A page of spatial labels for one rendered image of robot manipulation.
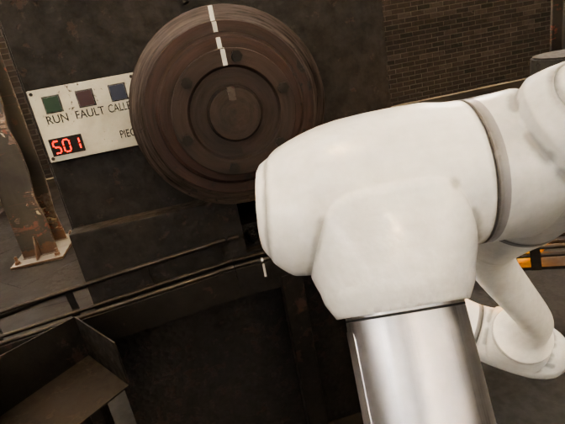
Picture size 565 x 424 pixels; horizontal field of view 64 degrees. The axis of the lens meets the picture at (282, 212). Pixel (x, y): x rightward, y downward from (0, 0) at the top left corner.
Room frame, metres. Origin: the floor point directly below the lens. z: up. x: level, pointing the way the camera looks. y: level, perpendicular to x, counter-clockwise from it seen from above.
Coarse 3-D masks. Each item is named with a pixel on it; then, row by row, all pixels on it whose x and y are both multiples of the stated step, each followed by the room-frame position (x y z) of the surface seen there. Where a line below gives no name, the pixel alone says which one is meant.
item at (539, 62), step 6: (540, 54) 3.31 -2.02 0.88; (546, 54) 3.24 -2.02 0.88; (552, 54) 3.17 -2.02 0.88; (558, 54) 3.11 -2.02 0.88; (564, 54) 3.05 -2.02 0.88; (534, 60) 3.13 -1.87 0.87; (540, 60) 3.06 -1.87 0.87; (546, 60) 3.01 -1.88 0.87; (552, 60) 2.95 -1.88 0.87; (558, 60) 2.92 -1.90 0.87; (564, 60) 2.89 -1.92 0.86; (534, 66) 3.11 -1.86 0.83; (540, 66) 3.04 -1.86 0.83; (546, 66) 2.99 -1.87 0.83; (534, 72) 3.11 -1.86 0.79
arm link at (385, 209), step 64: (320, 128) 0.38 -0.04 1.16; (384, 128) 0.36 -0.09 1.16; (448, 128) 0.35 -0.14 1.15; (256, 192) 0.37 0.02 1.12; (320, 192) 0.33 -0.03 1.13; (384, 192) 0.32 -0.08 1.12; (448, 192) 0.32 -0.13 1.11; (320, 256) 0.32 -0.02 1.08; (384, 256) 0.30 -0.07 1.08; (448, 256) 0.30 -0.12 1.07; (384, 320) 0.29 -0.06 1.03; (448, 320) 0.28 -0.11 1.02; (384, 384) 0.27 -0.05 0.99; (448, 384) 0.26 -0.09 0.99
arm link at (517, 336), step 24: (504, 240) 0.42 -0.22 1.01; (552, 240) 0.41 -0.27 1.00; (480, 264) 0.50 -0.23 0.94; (504, 264) 0.49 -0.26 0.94; (504, 288) 0.53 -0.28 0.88; (528, 288) 0.55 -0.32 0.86; (504, 312) 0.69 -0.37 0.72; (528, 312) 0.56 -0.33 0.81; (480, 336) 0.69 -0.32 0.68; (504, 336) 0.65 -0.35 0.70; (528, 336) 0.60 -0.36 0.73; (552, 336) 0.65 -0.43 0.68; (480, 360) 0.70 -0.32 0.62; (504, 360) 0.65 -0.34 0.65; (528, 360) 0.62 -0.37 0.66; (552, 360) 0.64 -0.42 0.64
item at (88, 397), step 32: (32, 352) 0.89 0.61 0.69; (64, 352) 0.93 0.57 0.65; (96, 352) 0.92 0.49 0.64; (0, 384) 0.84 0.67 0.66; (32, 384) 0.87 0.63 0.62; (64, 384) 0.87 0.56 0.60; (96, 384) 0.85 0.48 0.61; (128, 384) 0.82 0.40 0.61; (0, 416) 0.82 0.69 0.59; (32, 416) 0.79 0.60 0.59; (64, 416) 0.77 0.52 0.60
